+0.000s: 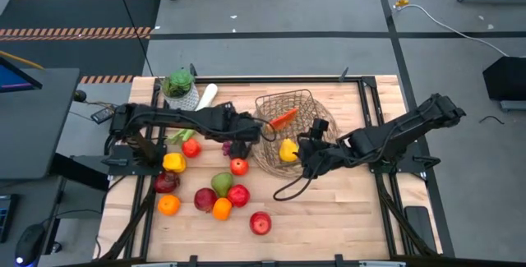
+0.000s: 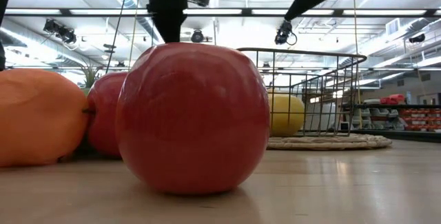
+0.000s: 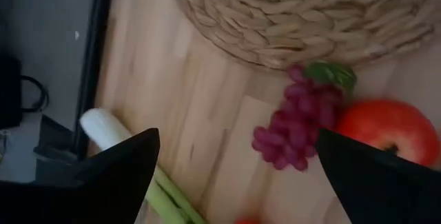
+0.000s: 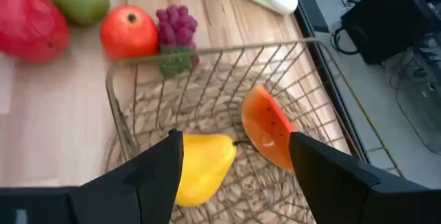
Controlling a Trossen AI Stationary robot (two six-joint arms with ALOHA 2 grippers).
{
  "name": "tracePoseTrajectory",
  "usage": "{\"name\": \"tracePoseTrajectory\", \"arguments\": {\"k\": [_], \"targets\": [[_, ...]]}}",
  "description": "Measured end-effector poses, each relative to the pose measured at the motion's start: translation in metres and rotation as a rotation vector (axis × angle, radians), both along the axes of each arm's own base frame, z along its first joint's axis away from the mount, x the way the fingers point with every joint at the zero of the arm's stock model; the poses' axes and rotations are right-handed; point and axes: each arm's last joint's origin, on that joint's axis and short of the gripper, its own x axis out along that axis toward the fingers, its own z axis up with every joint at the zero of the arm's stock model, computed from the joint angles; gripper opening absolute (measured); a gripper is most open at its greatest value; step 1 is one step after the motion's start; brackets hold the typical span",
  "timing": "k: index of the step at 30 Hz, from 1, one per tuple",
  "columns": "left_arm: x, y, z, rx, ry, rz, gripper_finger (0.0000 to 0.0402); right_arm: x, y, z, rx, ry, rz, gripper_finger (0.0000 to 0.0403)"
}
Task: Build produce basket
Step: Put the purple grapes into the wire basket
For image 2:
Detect yellow lemon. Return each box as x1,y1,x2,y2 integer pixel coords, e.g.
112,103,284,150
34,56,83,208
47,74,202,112
267,91,306,138

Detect black hanging cable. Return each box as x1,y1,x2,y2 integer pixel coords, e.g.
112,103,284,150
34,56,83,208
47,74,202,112
104,0,132,77

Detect black ceiling spotlights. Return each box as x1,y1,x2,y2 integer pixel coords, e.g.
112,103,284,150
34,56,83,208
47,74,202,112
43,19,77,45

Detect black overhead rig bar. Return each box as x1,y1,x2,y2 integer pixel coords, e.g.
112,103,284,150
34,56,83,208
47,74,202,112
5,8,441,19

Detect dark red apple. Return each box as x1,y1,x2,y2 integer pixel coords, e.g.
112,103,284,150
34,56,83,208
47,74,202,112
85,71,129,158

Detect potted plant patterned white pot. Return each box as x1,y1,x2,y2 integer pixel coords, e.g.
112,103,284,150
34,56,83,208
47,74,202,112
81,63,104,96

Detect round woven placemat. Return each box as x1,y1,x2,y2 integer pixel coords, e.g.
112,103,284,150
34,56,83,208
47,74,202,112
267,133,393,151

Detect black table frame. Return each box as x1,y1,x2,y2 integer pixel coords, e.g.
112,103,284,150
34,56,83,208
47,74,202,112
344,129,441,145

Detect large red apple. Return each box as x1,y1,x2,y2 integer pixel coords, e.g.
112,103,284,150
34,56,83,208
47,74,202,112
115,42,271,196

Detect black ceiling fixture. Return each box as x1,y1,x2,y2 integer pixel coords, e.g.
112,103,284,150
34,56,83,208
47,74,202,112
409,33,427,44

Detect black wire basket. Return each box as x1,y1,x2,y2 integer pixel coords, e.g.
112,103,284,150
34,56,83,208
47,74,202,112
236,47,368,138

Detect orange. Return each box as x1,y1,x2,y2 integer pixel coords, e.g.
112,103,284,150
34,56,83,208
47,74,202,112
0,68,90,167

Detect yellow hanging rope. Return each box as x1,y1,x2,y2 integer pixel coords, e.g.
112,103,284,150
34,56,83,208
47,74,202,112
127,0,142,72
351,0,362,130

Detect round black ceiling lamp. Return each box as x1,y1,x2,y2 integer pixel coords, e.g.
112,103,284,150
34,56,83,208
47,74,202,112
190,28,205,43

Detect black overhead camera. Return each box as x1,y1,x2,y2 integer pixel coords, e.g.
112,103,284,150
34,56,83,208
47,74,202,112
274,19,298,46

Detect shelf with red bins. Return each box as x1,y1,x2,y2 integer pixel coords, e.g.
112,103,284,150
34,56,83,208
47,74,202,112
354,92,441,132

